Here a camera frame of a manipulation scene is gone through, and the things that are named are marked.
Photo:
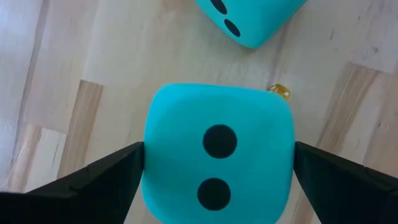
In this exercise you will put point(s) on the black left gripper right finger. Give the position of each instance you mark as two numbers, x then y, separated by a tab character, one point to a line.
335	193

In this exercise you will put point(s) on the small yellow translucent die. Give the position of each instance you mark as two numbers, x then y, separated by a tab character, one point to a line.
281	91

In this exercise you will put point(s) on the teal foam die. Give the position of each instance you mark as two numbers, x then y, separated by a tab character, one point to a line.
261	18
248	124

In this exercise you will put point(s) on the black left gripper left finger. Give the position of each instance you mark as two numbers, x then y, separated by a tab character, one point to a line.
102	186

